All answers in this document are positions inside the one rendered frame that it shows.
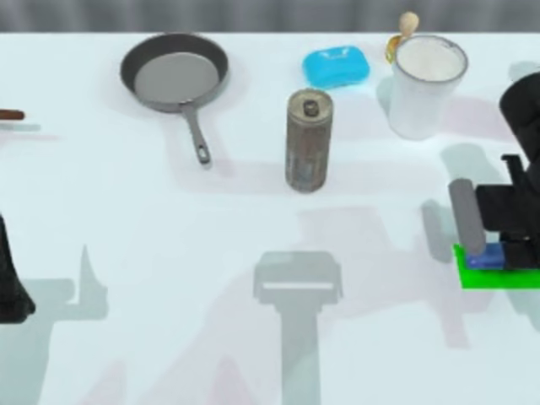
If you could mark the green pad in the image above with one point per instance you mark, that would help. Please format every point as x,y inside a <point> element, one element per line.
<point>498,278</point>

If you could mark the white enamel cup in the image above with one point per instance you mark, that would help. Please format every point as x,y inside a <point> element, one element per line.
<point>419,93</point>

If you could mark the wooden spoon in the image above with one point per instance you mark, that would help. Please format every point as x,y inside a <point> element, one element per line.
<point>407,22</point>

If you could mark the weathered metal drink can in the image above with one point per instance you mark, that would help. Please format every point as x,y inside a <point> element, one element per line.
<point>307,143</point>

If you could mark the blue soap bar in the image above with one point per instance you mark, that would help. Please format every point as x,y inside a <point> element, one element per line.
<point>335,65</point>

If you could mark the dark grey frying pan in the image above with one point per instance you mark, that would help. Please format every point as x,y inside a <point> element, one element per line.
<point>177,76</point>

